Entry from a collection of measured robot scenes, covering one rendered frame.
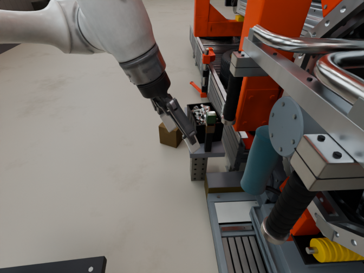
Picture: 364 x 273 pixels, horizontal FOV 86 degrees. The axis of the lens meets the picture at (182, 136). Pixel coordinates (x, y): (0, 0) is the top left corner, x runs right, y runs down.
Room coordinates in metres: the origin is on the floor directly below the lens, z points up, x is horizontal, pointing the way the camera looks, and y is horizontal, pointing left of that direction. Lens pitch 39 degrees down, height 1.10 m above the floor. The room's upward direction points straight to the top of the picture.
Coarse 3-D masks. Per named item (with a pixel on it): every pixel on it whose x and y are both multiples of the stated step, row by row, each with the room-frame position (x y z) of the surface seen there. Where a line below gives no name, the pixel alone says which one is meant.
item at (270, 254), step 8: (256, 208) 0.56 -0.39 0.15; (256, 216) 0.51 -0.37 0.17; (256, 224) 0.48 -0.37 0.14; (256, 232) 0.46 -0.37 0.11; (264, 240) 0.39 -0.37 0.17; (264, 248) 0.37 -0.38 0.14; (272, 248) 0.37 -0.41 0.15; (264, 256) 0.35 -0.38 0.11; (272, 256) 0.34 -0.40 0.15; (272, 264) 0.30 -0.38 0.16; (280, 264) 0.31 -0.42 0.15; (272, 272) 0.28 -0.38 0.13; (280, 272) 0.28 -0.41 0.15
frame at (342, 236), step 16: (352, 0) 0.49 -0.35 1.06; (336, 16) 0.51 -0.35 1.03; (352, 16) 0.49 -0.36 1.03; (320, 32) 0.55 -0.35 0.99; (336, 32) 0.55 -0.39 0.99; (304, 64) 0.57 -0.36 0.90; (288, 160) 0.45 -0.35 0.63; (288, 176) 0.42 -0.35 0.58; (320, 192) 0.34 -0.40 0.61; (320, 208) 0.28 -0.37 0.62; (336, 208) 0.28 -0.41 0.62; (320, 224) 0.25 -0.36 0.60; (336, 224) 0.23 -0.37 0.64; (352, 224) 0.23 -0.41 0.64; (336, 240) 0.20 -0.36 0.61; (352, 240) 0.19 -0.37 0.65
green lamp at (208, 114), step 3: (207, 114) 0.68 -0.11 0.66; (210, 114) 0.68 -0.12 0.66; (213, 114) 0.68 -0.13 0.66; (207, 117) 0.67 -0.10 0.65; (210, 117) 0.67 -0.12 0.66; (213, 117) 0.67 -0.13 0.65; (216, 117) 0.67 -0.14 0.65; (207, 120) 0.67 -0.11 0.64; (210, 120) 0.67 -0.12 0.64; (213, 120) 0.67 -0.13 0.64; (207, 123) 0.67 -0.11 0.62; (210, 123) 0.67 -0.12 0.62
